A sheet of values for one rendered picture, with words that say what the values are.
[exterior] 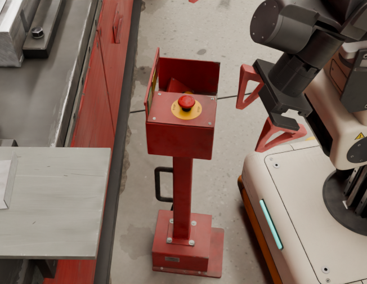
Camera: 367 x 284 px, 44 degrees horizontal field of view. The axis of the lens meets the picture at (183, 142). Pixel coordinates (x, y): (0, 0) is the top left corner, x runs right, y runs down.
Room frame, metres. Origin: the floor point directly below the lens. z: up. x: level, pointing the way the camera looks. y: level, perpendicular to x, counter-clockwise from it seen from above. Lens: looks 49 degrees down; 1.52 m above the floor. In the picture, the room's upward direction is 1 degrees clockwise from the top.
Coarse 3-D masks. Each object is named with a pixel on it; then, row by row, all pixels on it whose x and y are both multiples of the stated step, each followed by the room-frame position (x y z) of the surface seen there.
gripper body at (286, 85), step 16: (256, 64) 0.54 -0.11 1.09; (272, 64) 0.55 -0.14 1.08; (288, 64) 0.49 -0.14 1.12; (272, 80) 0.50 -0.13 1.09; (288, 80) 0.48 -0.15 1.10; (304, 80) 0.48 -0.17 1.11; (272, 96) 0.47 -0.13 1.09; (288, 96) 0.48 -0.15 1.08; (304, 96) 0.49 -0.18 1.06; (304, 112) 0.46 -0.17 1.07
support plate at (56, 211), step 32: (0, 160) 0.41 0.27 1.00; (32, 160) 0.41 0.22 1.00; (64, 160) 0.41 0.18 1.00; (96, 160) 0.42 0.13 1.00; (32, 192) 0.36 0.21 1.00; (64, 192) 0.36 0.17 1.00; (96, 192) 0.36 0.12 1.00; (0, 224) 0.30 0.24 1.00; (32, 224) 0.31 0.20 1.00; (64, 224) 0.31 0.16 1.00; (96, 224) 0.31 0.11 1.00; (0, 256) 0.26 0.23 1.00; (32, 256) 0.26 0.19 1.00; (64, 256) 0.26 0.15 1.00; (96, 256) 0.27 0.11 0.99
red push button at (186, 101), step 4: (184, 96) 0.76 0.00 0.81; (188, 96) 0.76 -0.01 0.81; (192, 96) 0.76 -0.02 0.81; (180, 100) 0.75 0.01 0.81; (184, 100) 0.75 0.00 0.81; (188, 100) 0.75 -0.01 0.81; (192, 100) 0.75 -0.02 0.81; (180, 104) 0.74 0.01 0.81; (184, 104) 0.74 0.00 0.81; (188, 104) 0.74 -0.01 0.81; (192, 104) 0.74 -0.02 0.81; (184, 108) 0.74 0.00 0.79; (188, 108) 0.73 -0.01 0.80
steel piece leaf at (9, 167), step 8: (8, 160) 0.41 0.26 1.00; (16, 160) 0.41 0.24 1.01; (0, 168) 0.40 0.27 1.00; (8, 168) 0.40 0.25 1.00; (0, 176) 0.38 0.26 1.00; (8, 176) 0.37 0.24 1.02; (0, 184) 0.37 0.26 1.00; (8, 184) 0.36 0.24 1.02; (0, 192) 0.35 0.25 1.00; (8, 192) 0.35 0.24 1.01; (0, 200) 0.34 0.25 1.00; (8, 200) 0.34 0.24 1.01; (0, 208) 0.33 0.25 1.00
